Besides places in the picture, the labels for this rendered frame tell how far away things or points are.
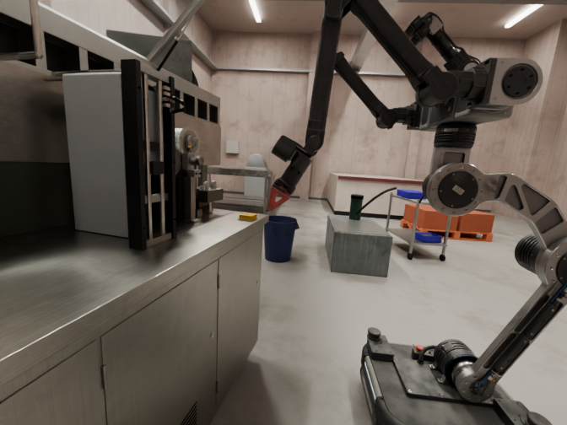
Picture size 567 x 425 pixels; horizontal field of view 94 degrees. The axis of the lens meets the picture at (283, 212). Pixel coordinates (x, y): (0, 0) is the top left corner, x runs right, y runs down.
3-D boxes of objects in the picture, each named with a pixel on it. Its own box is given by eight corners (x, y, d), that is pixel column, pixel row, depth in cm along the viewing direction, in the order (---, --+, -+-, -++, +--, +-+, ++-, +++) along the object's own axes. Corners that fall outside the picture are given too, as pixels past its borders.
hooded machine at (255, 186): (268, 196, 922) (270, 154, 895) (265, 199, 858) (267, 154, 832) (247, 195, 927) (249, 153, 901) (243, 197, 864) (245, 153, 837)
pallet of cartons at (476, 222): (415, 237, 486) (419, 210, 477) (397, 224, 585) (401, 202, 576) (496, 244, 474) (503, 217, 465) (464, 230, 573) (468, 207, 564)
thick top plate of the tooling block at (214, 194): (207, 202, 132) (207, 190, 131) (141, 196, 142) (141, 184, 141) (223, 199, 147) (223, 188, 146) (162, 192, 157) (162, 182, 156)
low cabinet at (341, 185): (389, 206, 889) (393, 176, 872) (422, 222, 635) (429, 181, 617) (326, 201, 906) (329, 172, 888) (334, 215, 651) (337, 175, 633)
